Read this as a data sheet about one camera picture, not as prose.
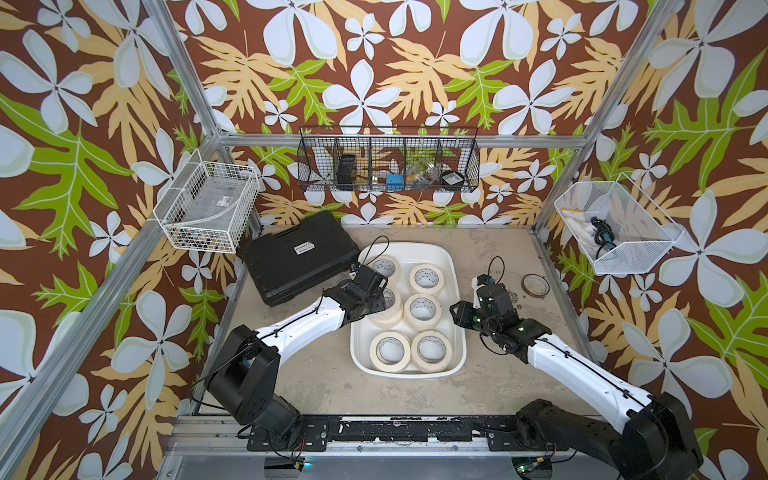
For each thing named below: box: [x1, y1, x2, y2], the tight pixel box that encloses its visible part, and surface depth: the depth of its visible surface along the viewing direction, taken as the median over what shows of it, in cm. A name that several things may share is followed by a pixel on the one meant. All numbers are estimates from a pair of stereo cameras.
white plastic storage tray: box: [350, 242, 467, 379], surface depth 90 cm
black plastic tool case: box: [240, 211, 362, 306], surface depth 104 cm
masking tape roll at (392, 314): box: [367, 285, 404, 329], surface depth 92 cm
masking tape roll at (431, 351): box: [411, 330, 452, 373], surface depth 84 cm
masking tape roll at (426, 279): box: [409, 264, 445, 295], surface depth 100 cm
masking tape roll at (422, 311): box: [404, 293, 442, 331], surface depth 91 cm
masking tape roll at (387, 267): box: [368, 255, 401, 286], surface depth 103 cm
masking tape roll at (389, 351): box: [369, 331, 411, 373], surface depth 84 cm
